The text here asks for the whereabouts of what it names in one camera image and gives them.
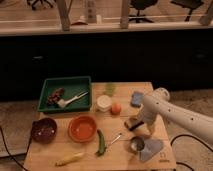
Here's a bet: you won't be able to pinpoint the black office chair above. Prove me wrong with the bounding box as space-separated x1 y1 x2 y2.
26 0 53 11
129 0 158 23
171 0 204 22

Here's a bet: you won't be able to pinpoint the orange bowl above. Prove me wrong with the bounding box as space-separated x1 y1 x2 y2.
68 115 97 143

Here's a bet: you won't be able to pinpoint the orange fruit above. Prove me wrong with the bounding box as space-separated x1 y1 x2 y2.
111 103 121 115

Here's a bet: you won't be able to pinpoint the yellow banana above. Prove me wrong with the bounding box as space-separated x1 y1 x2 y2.
55 153 84 166

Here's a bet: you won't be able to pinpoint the blue sponge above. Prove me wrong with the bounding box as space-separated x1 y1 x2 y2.
130 91 143 108

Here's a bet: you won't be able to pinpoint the white paper cup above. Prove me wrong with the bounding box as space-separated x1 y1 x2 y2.
97 95 112 112

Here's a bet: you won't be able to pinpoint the green plastic tray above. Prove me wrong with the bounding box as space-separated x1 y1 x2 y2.
38 76 92 113

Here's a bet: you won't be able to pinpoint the black office chair centre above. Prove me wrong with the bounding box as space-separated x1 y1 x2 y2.
129 0 158 23

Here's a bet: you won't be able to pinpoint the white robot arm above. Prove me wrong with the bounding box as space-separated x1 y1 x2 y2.
138 88 213 145

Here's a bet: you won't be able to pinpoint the light green translucent cup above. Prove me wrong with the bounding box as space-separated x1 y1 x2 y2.
104 83 115 97

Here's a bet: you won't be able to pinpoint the small metal cup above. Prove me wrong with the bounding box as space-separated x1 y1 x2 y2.
130 136 145 153

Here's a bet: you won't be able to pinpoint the black cable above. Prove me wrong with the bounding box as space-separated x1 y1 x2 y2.
170 133 213 171
0 125 32 171

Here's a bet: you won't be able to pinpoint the black office chair left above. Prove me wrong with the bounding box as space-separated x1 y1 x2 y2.
26 0 53 11

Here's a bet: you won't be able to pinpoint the grey-blue cloth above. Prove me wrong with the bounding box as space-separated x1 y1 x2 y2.
140 139 164 162

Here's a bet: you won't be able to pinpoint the black and tan eraser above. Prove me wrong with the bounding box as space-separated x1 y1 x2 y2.
124 116 144 131

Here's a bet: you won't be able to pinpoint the black cable right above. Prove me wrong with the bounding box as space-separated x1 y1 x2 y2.
170 133 213 171

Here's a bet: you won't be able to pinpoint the dark red grapes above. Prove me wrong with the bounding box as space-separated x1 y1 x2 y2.
47 88 64 105

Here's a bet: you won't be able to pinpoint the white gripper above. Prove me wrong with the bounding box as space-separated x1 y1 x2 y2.
137 106 157 135

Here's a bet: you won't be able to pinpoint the black office chair right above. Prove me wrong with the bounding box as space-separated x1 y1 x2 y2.
171 0 204 22

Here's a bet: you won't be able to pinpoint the white scrub brush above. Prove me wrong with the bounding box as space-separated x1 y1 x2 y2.
57 92 87 108

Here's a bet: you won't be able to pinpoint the metal spoon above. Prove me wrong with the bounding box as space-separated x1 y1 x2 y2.
106 133 122 148

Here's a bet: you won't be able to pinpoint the black cable left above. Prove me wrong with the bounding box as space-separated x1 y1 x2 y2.
0 125 32 171

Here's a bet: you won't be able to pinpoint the dark purple bowl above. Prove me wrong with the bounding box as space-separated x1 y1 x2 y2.
31 118 57 144

